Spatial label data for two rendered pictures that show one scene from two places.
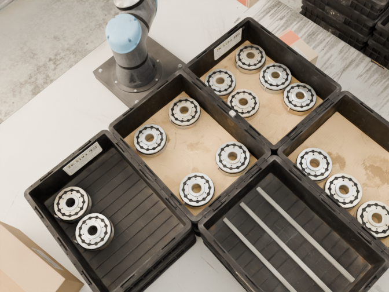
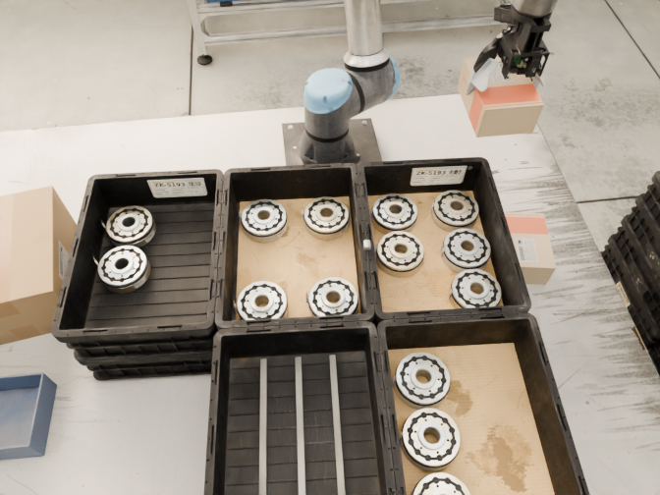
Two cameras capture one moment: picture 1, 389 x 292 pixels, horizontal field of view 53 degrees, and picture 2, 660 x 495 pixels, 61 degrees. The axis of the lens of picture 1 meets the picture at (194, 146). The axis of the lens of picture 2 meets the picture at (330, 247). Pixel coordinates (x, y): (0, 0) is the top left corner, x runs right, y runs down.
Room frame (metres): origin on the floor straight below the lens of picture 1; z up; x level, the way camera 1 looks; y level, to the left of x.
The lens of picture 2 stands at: (-0.06, -0.37, 1.86)
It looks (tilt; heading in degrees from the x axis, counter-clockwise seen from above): 55 degrees down; 29
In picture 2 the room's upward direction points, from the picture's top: straight up
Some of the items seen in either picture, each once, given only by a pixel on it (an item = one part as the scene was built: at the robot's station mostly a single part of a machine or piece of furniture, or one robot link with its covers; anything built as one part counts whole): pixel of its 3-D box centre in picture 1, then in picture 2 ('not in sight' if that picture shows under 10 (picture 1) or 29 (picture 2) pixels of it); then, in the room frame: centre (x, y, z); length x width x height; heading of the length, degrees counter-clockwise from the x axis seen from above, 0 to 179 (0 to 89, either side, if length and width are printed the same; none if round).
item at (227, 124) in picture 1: (189, 148); (294, 253); (0.49, 0.02, 0.87); 0.40 x 0.30 x 0.11; 32
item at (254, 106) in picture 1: (243, 102); (400, 250); (0.61, -0.18, 0.86); 0.10 x 0.10 x 0.01
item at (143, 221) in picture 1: (110, 214); (153, 260); (0.33, 0.27, 0.87); 0.40 x 0.30 x 0.11; 32
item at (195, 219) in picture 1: (187, 140); (293, 240); (0.49, 0.02, 0.92); 0.40 x 0.30 x 0.02; 32
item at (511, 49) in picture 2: not in sight; (523, 38); (0.90, -0.25, 1.24); 0.09 x 0.08 x 0.12; 36
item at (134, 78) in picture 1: (134, 63); (326, 137); (0.89, 0.16, 0.80); 0.15 x 0.15 x 0.10
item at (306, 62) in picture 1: (260, 79); (436, 233); (0.65, -0.24, 0.92); 0.40 x 0.30 x 0.02; 32
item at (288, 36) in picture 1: (289, 55); (520, 247); (0.84, -0.41, 0.74); 0.16 x 0.12 x 0.07; 26
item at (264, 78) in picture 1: (275, 76); (467, 247); (0.69, -0.30, 0.86); 0.10 x 0.10 x 0.01
